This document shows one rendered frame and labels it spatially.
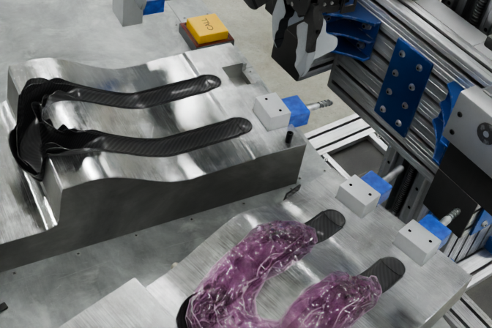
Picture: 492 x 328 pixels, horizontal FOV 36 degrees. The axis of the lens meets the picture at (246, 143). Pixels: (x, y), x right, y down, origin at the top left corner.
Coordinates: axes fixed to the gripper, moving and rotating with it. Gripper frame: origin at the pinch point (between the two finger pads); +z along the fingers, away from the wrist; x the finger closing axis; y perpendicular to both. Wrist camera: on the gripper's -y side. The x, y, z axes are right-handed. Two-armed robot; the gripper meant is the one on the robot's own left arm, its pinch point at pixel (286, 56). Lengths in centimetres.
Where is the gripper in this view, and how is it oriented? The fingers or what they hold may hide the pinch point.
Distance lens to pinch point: 108.1
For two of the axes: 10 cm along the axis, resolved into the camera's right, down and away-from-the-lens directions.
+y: 8.8, -2.4, 4.1
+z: -1.3, 7.1, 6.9
